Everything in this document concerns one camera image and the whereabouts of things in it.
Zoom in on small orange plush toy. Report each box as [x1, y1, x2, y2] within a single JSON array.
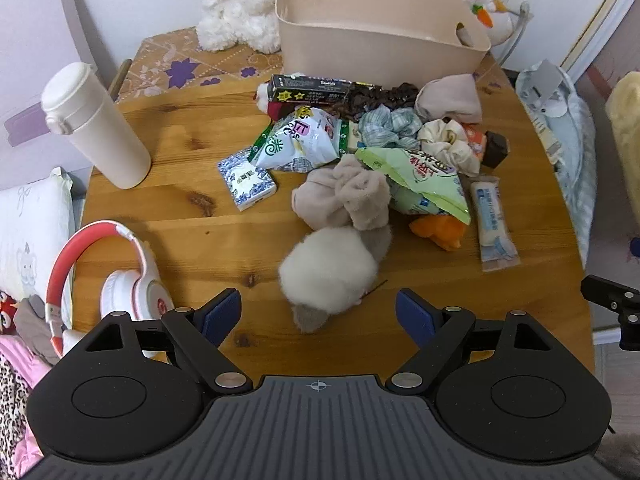
[[409, 214, 466, 252]]

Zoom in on cream scrunchie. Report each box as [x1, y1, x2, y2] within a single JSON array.
[[416, 117, 482, 177]]

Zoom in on beige plastic bin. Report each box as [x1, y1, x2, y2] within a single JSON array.
[[275, 0, 492, 89]]

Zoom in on beige fleece socks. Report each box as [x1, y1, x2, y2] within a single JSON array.
[[291, 154, 392, 234]]

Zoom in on leopard print cloth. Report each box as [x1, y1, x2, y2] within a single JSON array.
[[0, 355, 32, 463]]

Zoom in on white panel with cream edge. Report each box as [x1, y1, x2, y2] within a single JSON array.
[[560, 0, 640, 82]]

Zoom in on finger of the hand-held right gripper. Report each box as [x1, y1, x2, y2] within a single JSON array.
[[580, 275, 640, 352]]

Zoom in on small orange packet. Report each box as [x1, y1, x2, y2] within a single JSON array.
[[460, 125, 489, 162]]

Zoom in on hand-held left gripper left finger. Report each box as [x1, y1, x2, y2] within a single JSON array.
[[85, 287, 254, 395]]

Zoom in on grey fur rug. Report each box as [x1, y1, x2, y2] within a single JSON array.
[[594, 430, 640, 480]]

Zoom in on long black box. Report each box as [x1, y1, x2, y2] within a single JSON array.
[[270, 74, 367, 106]]

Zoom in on light blue cushion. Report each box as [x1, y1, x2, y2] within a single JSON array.
[[515, 59, 599, 241]]

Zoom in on white grey fluffy plush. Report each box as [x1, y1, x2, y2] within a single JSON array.
[[277, 225, 394, 334]]

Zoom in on yellow fluffy blanket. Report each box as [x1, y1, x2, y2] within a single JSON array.
[[605, 72, 640, 197]]

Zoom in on pink cloth pile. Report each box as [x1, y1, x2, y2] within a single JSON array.
[[0, 334, 52, 476]]

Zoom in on small brown packet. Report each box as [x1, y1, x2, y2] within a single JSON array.
[[482, 131, 511, 170]]

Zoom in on red owl toy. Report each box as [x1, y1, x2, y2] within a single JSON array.
[[0, 290, 21, 337]]

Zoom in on light green snack bag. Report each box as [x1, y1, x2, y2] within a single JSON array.
[[355, 146, 472, 225]]

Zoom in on blue white tissue packet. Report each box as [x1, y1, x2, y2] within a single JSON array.
[[217, 146, 278, 212]]

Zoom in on grey power cable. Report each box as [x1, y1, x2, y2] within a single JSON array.
[[492, 2, 531, 64]]

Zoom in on white thermos cup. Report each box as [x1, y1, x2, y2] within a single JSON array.
[[41, 62, 152, 191]]

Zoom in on grey cloth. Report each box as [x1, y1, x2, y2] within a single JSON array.
[[14, 294, 62, 366]]

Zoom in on red white headphones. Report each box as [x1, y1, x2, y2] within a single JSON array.
[[45, 219, 176, 361]]

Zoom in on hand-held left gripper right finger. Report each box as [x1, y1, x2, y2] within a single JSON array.
[[391, 287, 554, 394]]

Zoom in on white purple cabinet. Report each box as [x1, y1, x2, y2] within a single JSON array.
[[0, 0, 97, 192]]

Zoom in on blue plaid scrunchie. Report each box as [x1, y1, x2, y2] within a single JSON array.
[[356, 106, 426, 154]]

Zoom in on white embroidered pillow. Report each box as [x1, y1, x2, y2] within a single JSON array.
[[0, 167, 76, 307]]

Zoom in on brown scrunchie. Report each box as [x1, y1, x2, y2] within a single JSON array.
[[327, 81, 421, 124]]

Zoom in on white green snack bag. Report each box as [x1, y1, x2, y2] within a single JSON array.
[[248, 105, 351, 173]]

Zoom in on wooden desk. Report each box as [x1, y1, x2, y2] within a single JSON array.
[[74, 49, 597, 377]]

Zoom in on brown floral box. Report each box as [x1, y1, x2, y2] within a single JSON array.
[[115, 27, 286, 106]]

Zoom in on white plush rabbit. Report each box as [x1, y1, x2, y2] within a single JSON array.
[[194, 0, 284, 55]]

